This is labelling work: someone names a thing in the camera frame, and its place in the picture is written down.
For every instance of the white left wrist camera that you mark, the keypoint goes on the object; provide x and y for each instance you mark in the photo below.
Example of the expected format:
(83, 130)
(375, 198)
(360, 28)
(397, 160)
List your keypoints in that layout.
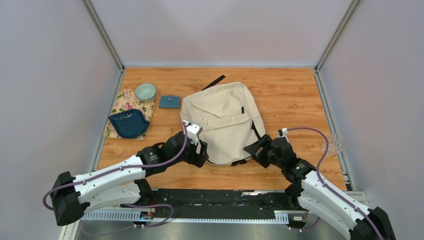
(193, 131)

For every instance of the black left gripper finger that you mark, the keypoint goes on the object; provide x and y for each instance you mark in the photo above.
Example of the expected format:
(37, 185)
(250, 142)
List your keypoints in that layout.
(196, 159)
(202, 155)

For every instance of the dark blue leaf dish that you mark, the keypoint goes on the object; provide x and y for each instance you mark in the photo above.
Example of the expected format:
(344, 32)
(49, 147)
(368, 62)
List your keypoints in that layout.
(129, 124)

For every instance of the clear plastic cup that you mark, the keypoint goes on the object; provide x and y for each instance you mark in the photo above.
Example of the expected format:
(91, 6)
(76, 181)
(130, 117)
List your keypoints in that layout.
(336, 144)

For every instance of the beige canvas backpack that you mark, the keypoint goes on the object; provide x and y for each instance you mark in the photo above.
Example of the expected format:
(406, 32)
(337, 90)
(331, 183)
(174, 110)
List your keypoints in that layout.
(230, 120)

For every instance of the pale green ceramic bowl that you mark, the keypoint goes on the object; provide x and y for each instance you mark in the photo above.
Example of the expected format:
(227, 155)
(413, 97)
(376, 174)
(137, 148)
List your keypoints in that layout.
(146, 92)

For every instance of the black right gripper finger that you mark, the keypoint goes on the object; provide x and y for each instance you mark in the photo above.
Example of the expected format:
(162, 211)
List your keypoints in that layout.
(264, 158)
(260, 146)

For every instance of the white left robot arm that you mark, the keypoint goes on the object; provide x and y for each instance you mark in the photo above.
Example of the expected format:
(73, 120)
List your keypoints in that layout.
(123, 183)

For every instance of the floral cloth placemat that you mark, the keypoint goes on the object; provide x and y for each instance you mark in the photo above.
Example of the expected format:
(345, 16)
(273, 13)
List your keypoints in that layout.
(127, 101)

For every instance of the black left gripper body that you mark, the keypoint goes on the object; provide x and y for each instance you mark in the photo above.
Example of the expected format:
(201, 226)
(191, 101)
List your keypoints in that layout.
(191, 150)

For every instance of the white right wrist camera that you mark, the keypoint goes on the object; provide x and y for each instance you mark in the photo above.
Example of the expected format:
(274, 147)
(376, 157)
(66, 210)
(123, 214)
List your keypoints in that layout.
(283, 133)

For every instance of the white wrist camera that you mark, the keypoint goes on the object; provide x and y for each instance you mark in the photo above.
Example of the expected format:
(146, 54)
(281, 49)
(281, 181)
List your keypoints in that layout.
(193, 131)
(283, 133)

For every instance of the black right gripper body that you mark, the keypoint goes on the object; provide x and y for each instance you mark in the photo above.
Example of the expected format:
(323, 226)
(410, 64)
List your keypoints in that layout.
(278, 162)

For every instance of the small blue wallet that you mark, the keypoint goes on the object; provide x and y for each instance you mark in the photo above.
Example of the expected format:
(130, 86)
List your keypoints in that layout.
(169, 102)

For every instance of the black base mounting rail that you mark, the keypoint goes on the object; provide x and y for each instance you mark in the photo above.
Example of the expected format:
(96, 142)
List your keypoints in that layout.
(223, 205)

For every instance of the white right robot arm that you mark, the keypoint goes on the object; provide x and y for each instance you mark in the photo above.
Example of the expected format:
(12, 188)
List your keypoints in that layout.
(309, 190)

